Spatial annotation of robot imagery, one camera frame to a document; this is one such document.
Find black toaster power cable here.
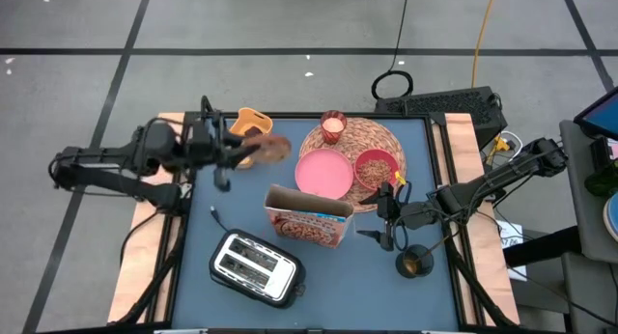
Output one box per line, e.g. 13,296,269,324
210,206,231,233

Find red bowl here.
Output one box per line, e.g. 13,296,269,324
353,148,401,191

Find white cable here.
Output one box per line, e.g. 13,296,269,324
492,129,524,176

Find yellow floor cable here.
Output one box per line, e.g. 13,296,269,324
471,0,498,88

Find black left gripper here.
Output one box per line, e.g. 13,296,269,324
185,119,263,193

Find brown bagel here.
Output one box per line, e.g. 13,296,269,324
243,133,293,165

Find dark round cup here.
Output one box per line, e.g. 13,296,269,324
395,243,435,280

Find orange plastic basket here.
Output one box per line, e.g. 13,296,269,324
228,106,274,170

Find protein cereal box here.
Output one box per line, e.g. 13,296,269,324
264,183,355,250

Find pink plate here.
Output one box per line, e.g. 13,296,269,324
294,149,354,201

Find cereal rings in bowl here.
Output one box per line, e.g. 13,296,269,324
359,158,393,189

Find black desk leg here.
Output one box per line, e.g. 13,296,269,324
501,225,583,268

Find black and silver toaster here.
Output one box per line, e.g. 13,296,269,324
209,228,307,310

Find black table frame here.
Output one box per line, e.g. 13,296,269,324
110,96,520,331

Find red glass of milk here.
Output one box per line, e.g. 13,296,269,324
320,110,348,146

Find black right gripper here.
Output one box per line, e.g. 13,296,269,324
354,180,412,253

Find round woven placemat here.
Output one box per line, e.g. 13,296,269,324
298,116,407,213

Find black tablet screen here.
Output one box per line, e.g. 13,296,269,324
573,87,618,142

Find black computer case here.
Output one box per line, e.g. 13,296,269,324
375,86,508,150

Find grey side cabinet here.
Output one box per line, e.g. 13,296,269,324
559,120,618,264

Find blue plate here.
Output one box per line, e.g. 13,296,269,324
602,192,618,242

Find gold spoon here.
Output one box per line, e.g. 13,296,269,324
407,236,445,272

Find white paper sheet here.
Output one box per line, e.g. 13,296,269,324
496,220,528,282

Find black coiled floor cable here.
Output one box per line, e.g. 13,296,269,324
370,0,414,101

